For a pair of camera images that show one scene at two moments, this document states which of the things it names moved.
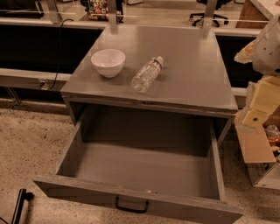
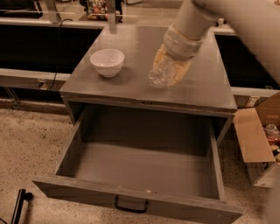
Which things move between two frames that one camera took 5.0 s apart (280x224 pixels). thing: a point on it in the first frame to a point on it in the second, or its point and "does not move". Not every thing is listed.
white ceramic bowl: [109, 61] does not move
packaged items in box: [273, 136] does not move
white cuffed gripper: [268, 53] to [180, 45]
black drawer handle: [131, 210] does not move
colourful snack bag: [98, 10] does not move
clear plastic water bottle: [145, 77] to [160, 75]
